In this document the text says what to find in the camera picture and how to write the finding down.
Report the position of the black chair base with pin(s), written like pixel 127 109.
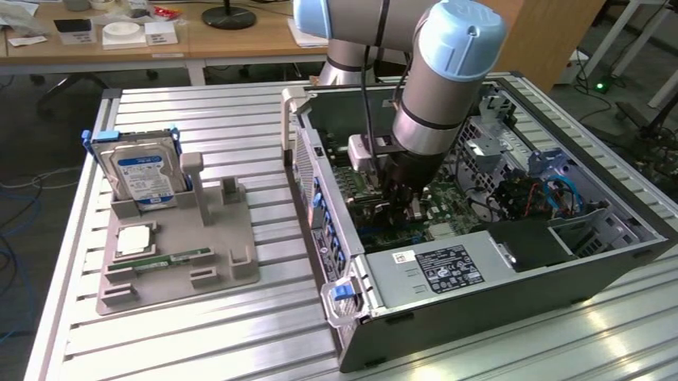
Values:
pixel 68 87

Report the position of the grey power supply unit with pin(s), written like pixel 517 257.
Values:
pixel 397 278

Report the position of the grey plastic parts rack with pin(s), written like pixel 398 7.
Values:
pixel 181 234

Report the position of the silver chipset heatsink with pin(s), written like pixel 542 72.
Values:
pixel 442 231

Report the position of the plain white box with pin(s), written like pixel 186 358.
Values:
pixel 162 33

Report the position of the black floor stand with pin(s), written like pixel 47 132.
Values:
pixel 652 127

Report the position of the wooden desk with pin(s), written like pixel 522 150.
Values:
pixel 52 51

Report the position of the hard disk with blue caddy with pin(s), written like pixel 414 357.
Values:
pixel 141 174

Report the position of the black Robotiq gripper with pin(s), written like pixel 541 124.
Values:
pixel 413 174

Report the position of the white desk frame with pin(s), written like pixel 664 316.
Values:
pixel 620 35

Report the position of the white paper slip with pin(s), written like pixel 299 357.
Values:
pixel 27 40

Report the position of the wooden cabinet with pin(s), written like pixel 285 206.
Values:
pixel 546 39

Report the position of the black round lamp base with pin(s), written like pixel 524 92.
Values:
pixel 227 20

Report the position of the white round bowl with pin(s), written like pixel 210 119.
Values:
pixel 125 33

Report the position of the grey cup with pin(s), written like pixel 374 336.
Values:
pixel 76 5

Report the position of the white cup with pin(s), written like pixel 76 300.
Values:
pixel 100 4

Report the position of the perforated metal disk bay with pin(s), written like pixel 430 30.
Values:
pixel 493 155

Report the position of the stack of white papers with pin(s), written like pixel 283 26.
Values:
pixel 305 41

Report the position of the green RAM stick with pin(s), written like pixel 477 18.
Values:
pixel 159 262
pixel 363 202

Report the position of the white box with black lid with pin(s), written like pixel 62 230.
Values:
pixel 76 35

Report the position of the grey metal drive cage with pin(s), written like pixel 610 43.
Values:
pixel 598 230

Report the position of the red packet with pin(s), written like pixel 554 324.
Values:
pixel 166 14

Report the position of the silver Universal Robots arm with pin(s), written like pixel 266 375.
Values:
pixel 450 79

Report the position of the white device with green light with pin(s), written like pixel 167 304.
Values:
pixel 600 85

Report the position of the CPU socket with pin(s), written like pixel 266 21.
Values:
pixel 371 182

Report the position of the black intrusion switch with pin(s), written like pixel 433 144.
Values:
pixel 318 152

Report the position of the large blue case latch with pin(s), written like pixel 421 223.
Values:
pixel 341 293

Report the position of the black open PC case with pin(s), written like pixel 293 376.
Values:
pixel 477 317

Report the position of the silver CPU chip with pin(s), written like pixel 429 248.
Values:
pixel 133 241

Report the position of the low-profile graphics card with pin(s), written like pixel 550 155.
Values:
pixel 415 208

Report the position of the green motherboard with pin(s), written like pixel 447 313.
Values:
pixel 455 198

